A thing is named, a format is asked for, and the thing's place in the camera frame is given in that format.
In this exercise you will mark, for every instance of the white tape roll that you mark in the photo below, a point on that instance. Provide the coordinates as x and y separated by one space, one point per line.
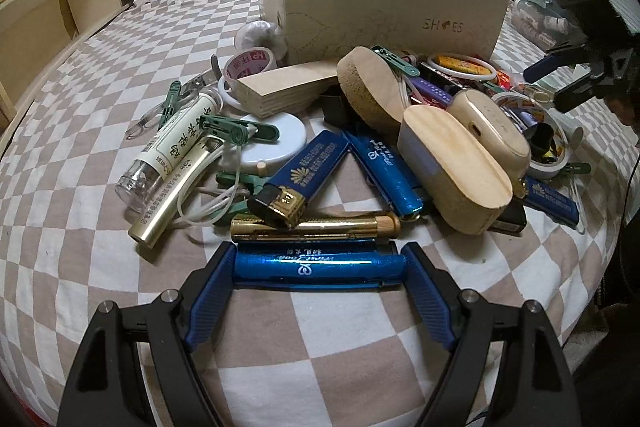
546 139

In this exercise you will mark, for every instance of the clear plastic storage bin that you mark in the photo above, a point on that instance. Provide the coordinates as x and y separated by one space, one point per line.
545 23

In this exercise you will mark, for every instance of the clear glass bottle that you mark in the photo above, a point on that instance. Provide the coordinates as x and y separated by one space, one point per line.
162 154

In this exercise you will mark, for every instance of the beige oval case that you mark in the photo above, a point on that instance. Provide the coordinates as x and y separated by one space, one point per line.
484 119

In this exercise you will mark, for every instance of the green clothes peg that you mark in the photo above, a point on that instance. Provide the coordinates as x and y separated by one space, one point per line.
396 62

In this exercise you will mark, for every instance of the red printed tape roll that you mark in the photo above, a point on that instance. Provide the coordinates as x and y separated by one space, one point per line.
248 62

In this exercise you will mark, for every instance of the blue printed lighter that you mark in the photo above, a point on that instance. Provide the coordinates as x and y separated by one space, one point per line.
283 199

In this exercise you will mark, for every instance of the gold metal tube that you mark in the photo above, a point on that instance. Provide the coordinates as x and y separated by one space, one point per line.
245 228

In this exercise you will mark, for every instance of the wooden side shelf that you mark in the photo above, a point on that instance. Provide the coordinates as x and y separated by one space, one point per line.
36 37

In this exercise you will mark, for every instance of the checkered bed sheet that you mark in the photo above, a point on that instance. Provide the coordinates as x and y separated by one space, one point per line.
277 359

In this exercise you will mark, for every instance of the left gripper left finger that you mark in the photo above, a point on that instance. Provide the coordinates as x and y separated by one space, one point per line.
106 385

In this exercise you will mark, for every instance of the wooden oval box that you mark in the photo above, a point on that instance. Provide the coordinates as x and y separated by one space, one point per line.
468 187

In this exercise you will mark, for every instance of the round wooden disc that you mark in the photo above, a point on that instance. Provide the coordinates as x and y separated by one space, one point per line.
372 89

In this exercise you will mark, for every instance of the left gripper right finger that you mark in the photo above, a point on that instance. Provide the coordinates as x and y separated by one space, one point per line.
533 384

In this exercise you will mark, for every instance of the yellow tube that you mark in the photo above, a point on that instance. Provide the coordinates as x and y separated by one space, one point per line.
460 65

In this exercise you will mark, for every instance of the white cardboard shoe box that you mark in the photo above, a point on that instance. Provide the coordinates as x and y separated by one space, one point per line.
318 29

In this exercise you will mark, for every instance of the plywood rectangular block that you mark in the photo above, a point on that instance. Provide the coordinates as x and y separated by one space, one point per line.
287 89

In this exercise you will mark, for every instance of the blue glitter lighter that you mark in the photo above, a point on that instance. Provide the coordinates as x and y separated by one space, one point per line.
322 272

